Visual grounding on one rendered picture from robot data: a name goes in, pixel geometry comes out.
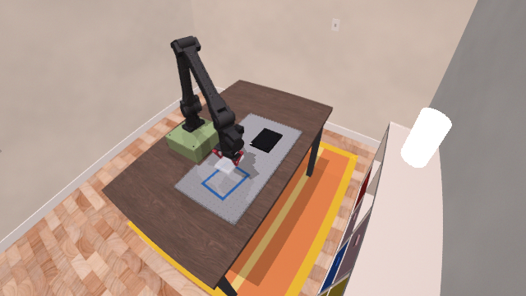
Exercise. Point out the white well plate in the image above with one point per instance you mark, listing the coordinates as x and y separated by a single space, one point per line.
226 165

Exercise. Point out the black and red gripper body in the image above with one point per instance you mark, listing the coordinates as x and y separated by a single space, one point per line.
226 151

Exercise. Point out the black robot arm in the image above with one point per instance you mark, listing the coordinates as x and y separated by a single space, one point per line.
190 105

